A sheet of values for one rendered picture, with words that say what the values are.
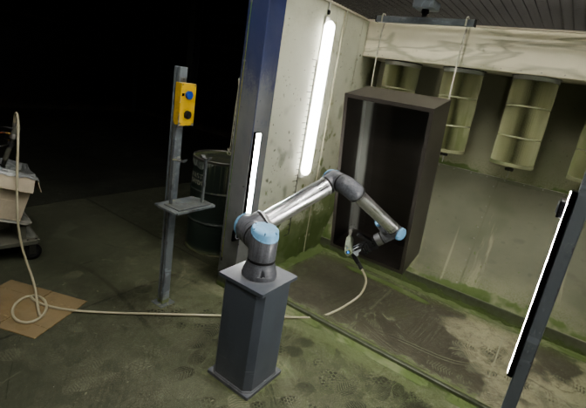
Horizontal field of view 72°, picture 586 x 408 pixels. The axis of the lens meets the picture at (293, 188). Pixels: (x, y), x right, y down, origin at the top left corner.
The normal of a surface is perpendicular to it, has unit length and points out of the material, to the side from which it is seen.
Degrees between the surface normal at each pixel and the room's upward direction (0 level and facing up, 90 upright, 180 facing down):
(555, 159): 90
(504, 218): 57
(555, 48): 90
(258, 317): 90
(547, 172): 90
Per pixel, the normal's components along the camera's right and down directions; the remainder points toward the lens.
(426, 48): -0.57, 0.13
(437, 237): -0.40, -0.41
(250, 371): 0.16, 0.29
